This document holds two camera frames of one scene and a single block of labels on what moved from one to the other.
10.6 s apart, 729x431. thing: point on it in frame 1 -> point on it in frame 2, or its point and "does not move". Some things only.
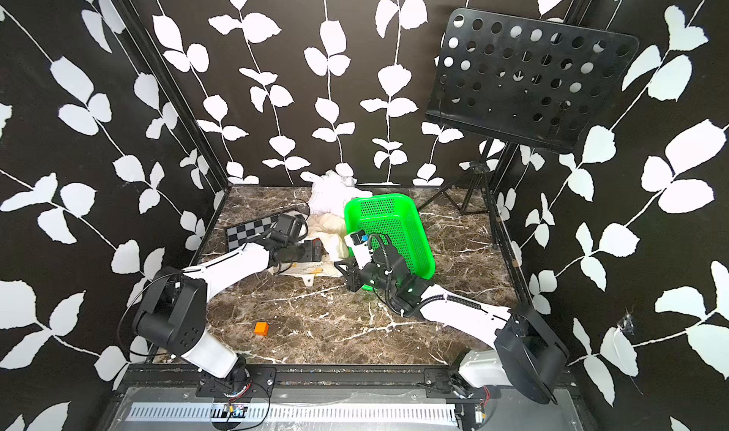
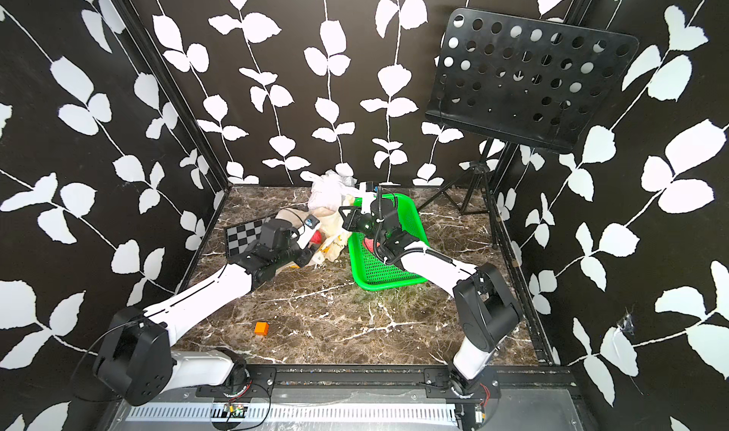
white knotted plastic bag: (331, 193) does not move
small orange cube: (262, 328) does not move
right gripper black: (353, 277) -> (356, 219)
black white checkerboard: (240, 234) does not move
